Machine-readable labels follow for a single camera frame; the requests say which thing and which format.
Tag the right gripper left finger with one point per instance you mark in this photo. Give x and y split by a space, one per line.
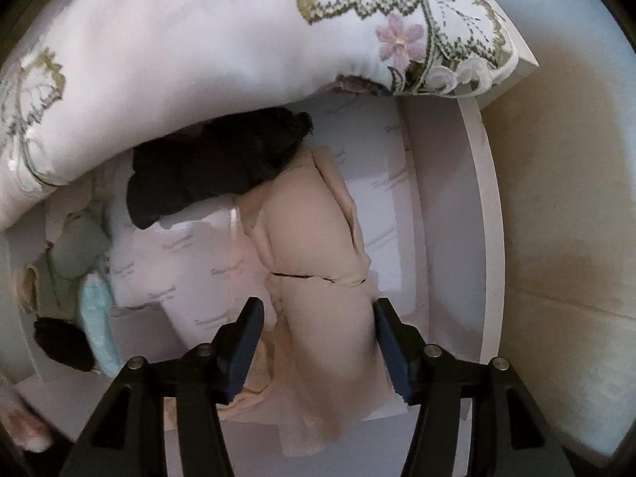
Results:
213 374

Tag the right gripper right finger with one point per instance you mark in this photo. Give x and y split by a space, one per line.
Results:
423 374

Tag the beige soft garment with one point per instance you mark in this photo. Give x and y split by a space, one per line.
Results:
318 370

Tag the teal item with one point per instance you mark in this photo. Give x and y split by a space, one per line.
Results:
95 303

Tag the green sock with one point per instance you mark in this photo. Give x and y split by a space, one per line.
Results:
68 260

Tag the black sock bundle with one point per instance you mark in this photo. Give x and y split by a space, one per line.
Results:
231 154

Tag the glossy color paper sheets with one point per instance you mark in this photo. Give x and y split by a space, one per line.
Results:
199 265

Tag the small black cloth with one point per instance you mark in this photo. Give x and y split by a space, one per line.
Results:
64 343

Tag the white open drawer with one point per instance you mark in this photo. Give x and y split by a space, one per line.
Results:
458 253

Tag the white floral embroidered pillow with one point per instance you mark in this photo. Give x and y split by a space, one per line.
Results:
92 78

